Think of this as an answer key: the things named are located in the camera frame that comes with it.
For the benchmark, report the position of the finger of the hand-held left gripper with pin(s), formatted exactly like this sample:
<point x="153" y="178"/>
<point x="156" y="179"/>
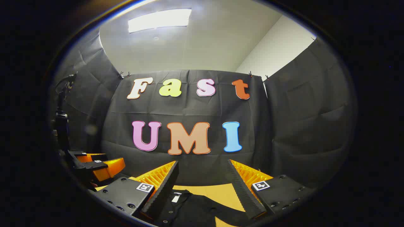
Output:
<point x="109" y="168"/>
<point x="90" y="156"/>

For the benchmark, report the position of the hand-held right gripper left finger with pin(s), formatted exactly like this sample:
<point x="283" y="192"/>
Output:
<point x="165" y="186"/>

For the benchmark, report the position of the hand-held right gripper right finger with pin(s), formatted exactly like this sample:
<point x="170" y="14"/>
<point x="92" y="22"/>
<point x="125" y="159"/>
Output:
<point x="241" y="189"/>

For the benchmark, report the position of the black button shirt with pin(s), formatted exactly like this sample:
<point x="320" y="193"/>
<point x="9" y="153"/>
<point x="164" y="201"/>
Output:
<point x="195" y="211"/>

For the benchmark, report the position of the black backdrop cloth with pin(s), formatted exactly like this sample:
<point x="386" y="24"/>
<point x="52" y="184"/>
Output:
<point x="284" y="126"/>

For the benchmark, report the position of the ceiling light panel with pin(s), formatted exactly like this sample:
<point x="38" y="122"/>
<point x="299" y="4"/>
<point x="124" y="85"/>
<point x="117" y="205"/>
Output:
<point x="159" y="20"/>

